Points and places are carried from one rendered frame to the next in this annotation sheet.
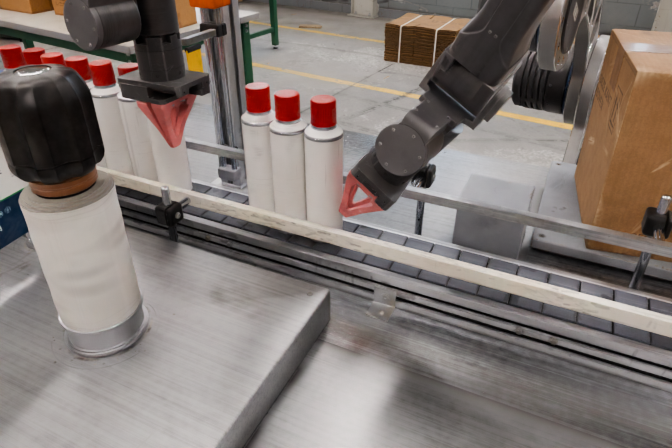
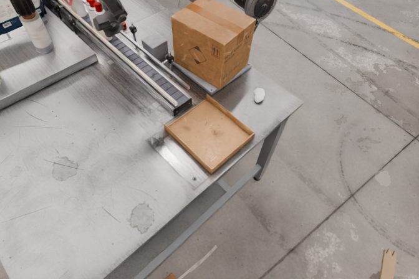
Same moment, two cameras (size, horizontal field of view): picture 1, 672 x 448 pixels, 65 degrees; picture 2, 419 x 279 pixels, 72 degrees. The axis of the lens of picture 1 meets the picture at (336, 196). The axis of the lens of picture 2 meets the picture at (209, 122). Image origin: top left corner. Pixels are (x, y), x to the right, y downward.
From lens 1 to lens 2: 114 cm
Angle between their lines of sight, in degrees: 27
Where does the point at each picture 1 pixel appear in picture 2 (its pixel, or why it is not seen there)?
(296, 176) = not seen: hidden behind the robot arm
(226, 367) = (62, 62)
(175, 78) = not seen: outside the picture
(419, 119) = (97, 18)
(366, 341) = (101, 67)
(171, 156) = (77, 5)
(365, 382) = (93, 75)
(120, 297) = (43, 42)
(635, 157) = (176, 40)
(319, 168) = not seen: hidden behind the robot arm
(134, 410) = (42, 65)
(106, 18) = not seen: outside the picture
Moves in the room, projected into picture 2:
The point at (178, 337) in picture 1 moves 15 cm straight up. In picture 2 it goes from (57, 54) to (45, 28)
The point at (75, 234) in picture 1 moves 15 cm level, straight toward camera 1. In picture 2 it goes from (29, 27) to (22, 48)
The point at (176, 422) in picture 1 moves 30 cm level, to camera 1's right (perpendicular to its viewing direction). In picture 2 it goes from (47, 69) to (101, 87)
